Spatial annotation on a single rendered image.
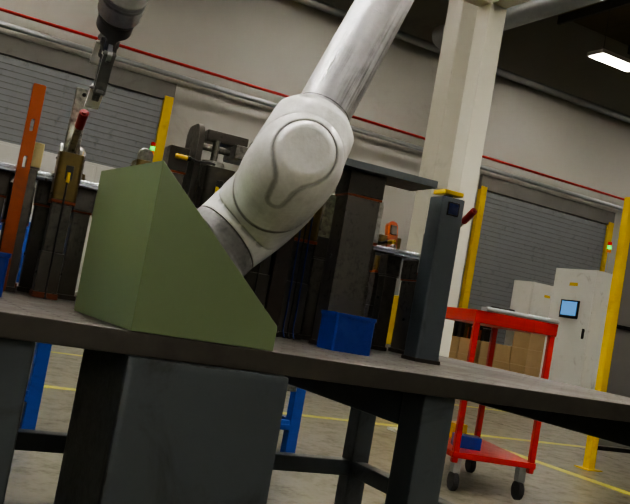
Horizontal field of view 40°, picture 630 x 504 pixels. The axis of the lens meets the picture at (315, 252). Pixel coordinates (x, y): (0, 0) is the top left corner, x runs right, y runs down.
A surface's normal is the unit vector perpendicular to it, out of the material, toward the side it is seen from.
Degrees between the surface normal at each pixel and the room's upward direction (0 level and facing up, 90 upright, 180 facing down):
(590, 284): 90
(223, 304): 90
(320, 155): 82
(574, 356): 90
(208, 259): 90
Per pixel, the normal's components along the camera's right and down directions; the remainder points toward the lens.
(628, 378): 0.47, 0.03
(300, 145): 0.25, -0.16
